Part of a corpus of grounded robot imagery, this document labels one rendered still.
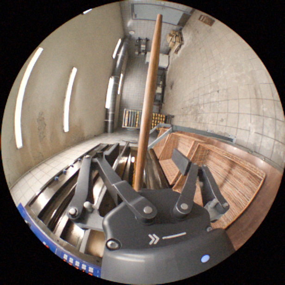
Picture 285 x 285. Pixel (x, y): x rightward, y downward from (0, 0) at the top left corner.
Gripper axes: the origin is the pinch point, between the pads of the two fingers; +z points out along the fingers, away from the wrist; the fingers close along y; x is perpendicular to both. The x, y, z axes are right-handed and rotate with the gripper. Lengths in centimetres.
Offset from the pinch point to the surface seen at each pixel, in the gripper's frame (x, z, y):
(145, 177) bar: -15.3, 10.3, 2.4
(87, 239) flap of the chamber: -37.8, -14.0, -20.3
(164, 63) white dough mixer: 352, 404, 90
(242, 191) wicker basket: -19, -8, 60
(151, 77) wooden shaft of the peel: 20.0, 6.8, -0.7
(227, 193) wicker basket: -27, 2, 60
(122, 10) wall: 466, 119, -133
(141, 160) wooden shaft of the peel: -5.5, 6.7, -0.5
